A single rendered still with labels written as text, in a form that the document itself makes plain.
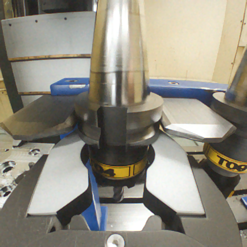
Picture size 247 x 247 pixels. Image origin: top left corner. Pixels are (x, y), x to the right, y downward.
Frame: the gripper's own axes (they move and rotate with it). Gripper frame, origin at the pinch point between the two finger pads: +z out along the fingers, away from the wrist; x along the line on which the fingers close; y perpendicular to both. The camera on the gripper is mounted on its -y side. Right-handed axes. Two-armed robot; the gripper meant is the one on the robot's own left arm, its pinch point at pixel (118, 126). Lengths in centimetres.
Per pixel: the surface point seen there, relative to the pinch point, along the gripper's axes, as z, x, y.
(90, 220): 1.3, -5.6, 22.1
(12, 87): 58, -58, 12
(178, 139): 85, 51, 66
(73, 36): 55, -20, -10
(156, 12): 96, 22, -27
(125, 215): 5.8, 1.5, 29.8
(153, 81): 4.7, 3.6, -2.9
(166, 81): 4.8, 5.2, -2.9
